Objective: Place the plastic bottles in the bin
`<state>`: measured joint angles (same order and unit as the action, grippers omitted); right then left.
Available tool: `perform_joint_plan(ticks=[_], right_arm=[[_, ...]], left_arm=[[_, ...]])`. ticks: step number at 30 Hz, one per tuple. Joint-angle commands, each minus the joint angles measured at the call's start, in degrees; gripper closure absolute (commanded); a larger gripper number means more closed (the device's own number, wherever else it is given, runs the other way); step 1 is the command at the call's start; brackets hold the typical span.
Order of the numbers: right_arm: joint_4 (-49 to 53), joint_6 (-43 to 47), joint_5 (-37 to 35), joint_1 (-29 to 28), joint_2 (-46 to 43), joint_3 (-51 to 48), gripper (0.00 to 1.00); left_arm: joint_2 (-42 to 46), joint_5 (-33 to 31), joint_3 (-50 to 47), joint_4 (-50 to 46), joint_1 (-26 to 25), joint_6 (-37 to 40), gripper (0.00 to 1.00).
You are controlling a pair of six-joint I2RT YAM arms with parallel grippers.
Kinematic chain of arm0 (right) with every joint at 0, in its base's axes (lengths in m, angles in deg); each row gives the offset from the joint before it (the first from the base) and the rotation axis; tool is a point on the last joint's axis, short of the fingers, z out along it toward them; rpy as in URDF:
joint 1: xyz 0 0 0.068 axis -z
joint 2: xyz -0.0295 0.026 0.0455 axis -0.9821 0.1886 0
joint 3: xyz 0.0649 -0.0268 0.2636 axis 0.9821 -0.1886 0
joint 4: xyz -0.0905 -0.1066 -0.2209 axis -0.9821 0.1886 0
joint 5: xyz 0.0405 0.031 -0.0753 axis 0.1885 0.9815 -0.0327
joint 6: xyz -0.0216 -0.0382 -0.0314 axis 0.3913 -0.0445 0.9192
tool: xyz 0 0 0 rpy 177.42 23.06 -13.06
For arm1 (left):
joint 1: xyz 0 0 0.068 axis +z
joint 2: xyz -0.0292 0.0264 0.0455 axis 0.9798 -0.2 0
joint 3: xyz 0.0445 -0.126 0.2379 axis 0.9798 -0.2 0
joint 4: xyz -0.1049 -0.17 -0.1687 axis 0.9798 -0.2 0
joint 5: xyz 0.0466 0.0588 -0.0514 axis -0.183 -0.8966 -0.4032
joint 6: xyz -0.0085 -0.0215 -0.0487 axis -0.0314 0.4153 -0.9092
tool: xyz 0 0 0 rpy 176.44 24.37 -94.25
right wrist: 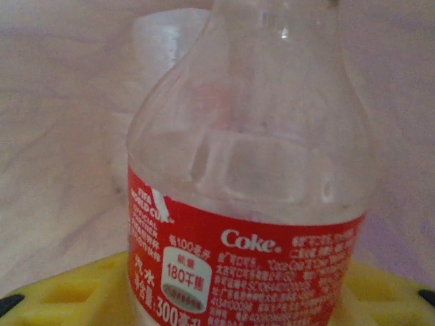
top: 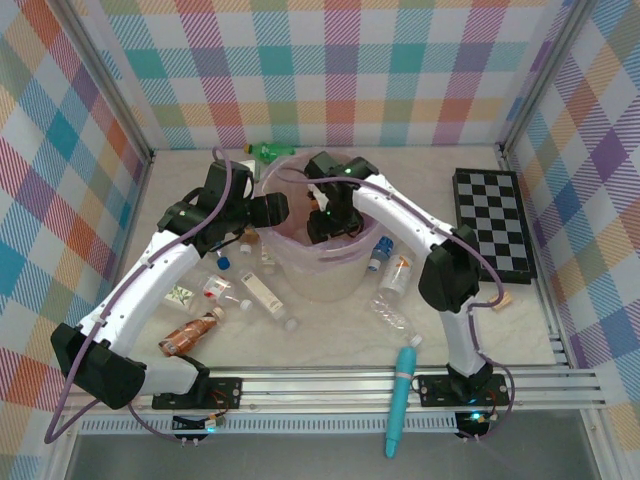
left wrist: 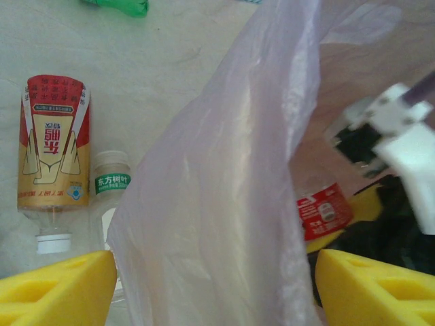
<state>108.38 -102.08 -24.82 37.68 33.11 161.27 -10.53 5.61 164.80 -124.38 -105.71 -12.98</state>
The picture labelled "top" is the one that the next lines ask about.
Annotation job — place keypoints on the clear bottle flower bird label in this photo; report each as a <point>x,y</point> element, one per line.
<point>179,295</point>

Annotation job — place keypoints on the black white checkerboard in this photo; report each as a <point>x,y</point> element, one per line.
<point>492,225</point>

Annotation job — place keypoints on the aluminium mounting rail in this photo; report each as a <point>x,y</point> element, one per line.
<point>325,387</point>

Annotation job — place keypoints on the small black controller board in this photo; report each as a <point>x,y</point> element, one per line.
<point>472,422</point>
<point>192,424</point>

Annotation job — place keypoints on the beige plastic bin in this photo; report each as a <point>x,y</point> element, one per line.
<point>325,285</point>

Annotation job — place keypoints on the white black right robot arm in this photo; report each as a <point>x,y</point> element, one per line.
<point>400,210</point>

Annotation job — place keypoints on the amber orange small bottle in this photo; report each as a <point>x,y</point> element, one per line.
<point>245,248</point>

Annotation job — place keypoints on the clear bottle red label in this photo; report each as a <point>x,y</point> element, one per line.
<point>217,289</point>

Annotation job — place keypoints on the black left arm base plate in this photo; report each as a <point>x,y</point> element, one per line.
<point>225,390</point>

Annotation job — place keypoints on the small clear bottle green label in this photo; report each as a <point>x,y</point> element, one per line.
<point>268,260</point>

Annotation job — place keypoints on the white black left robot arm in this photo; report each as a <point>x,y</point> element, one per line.
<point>160,280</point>

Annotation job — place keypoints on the white bottle orange logo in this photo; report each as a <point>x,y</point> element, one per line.
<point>398,274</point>

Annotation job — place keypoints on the pink translucent bin liner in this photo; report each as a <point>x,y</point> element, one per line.
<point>340,260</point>

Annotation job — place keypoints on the aluminium frame post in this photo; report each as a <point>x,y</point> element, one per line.
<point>544,75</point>
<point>112,85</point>

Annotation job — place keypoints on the clear bottle dark blue label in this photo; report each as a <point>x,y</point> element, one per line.
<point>383,248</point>

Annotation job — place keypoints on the clear bottle beige label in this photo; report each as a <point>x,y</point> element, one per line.
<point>262,295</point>

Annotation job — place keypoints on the red-gold label drink bottle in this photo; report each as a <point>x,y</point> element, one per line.
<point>190,330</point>

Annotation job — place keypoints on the clear unlabelled bottle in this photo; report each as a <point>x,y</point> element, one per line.
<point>392,315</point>

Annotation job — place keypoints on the green plastic soda bottle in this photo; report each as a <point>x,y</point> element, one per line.
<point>272,150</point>

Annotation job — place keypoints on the teal pen-shaped tool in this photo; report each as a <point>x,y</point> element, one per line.
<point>402,390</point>

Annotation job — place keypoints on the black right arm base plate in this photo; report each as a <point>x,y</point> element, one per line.
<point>435,387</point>

